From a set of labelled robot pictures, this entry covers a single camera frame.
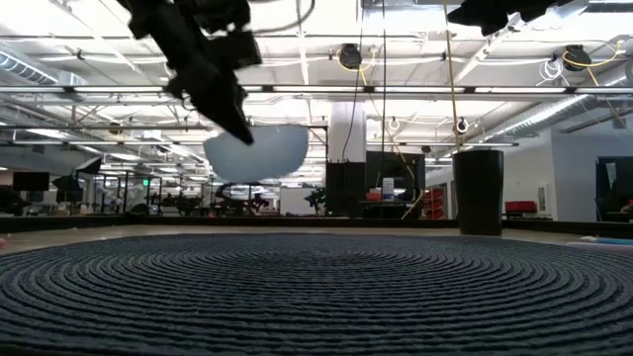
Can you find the yellow hanging cable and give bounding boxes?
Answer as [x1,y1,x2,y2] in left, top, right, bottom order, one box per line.
[399,0,464,222]

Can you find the black softbox lamp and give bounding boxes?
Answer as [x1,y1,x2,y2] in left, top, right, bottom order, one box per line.
[50,174,84,204]
[74,156,104,175]

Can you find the white square pillar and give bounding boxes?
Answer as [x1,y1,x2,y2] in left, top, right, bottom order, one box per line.
[328,101,368,164]

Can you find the translucent blue bowl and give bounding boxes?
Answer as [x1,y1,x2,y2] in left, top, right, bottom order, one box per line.
[203,124,311,184]

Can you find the black ceiling cable reel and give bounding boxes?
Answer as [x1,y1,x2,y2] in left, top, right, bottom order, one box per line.
[338,43,363,70]
[563,44,592,72]

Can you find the short ceiling light strip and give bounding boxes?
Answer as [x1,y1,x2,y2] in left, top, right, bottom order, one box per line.
[365,140,520,148]

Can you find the black cylindrical cup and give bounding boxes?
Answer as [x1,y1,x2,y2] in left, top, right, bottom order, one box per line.
[452,149,504,236]

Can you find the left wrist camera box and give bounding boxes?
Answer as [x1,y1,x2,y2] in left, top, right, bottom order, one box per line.
[193,0,263,70]

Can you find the dark woven round placemat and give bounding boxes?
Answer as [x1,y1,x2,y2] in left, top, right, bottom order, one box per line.
[0,232,633,356]

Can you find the black hanging cable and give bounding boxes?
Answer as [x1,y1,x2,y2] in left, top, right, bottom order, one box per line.
[379,0,389,219]

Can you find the red box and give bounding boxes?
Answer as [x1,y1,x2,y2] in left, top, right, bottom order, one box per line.
[503,200,538,215]

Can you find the white coiled cable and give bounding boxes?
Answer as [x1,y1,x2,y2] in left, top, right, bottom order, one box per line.
[537,57,565,86]

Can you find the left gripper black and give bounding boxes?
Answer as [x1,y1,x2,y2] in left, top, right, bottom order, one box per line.
[118,0,255,145]

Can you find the silver ventilation duct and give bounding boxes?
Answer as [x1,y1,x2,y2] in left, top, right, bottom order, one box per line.
[0,48,88,103]
[487,73,633,142]

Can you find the white board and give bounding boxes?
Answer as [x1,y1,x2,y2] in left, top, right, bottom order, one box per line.
[279,186,317,217]

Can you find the long ceiling light strip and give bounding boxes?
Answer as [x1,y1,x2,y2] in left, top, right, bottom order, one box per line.
[0,84,633,96]

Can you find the red shelf bins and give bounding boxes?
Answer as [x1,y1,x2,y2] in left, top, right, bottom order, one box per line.
[421,187,446,220]

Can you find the black cabinet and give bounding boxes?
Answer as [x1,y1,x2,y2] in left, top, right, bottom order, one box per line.
[324,161,368,219]

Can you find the small potted plant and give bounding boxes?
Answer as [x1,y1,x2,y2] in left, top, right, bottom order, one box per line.
[304,186,327,217]

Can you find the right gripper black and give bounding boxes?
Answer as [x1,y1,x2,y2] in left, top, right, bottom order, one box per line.
[447,0,563,37]

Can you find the black monitor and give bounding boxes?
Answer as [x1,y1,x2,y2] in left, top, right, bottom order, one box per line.
[12,171,50,193]

